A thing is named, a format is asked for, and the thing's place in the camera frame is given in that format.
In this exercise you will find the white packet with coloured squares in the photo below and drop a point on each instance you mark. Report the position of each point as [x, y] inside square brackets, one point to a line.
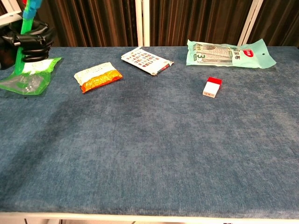
[146, 60]

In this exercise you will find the red green hand clapper toy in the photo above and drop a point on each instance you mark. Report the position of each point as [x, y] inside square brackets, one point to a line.
[24, 25]

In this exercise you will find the orange white snack packet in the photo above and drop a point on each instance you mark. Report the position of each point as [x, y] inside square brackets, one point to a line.
[100, 77]

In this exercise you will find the dark brown pleated curtain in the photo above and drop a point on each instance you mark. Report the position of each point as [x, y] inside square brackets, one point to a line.
[198, 21]
[280, 23]
[93, 23]

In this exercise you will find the small red white box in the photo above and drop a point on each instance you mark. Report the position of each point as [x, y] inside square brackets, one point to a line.
[211, 87]

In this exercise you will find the white table frame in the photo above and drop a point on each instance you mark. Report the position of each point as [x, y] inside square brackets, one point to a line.
[149, 218]

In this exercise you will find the green clear plastic bag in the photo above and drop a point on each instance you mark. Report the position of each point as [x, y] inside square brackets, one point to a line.
[30, 79]

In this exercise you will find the white frame post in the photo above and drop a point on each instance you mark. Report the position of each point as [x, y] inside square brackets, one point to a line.
[11, 5]
[142, 23]
[251, 21]

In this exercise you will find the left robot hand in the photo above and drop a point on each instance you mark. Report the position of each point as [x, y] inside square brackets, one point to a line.
[39, 38]

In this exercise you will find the teal dishcloth package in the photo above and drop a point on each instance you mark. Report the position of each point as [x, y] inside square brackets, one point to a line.
[224, 56]

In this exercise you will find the blue table cloth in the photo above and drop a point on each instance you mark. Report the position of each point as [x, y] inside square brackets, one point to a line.
[163, 144]

